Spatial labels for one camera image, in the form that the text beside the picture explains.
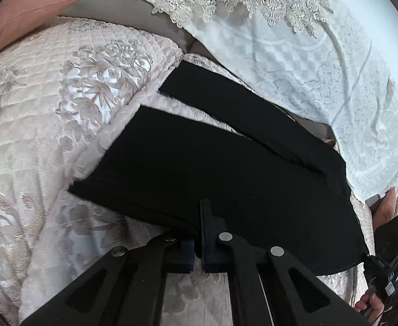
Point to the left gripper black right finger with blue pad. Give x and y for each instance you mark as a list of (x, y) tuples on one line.
[(268, 286)]

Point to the person's right hand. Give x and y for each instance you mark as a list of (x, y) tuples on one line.
[(370, 301)]

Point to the salmon pink pillow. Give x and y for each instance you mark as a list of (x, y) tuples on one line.
[(20, 17)]

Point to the black pants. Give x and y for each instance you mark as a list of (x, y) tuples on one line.
[(273, 182)]

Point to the grey headboard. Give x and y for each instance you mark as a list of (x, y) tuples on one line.
[(137, 14)]

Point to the black backpack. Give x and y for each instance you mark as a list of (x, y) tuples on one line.
[(386, 243)]

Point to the small pink cushion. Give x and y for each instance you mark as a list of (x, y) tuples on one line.
[(386, 210)]

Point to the white lace bed cover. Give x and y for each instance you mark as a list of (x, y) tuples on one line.
[(313, 58)]

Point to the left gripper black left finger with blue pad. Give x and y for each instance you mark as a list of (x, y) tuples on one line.
[(124, 287)]

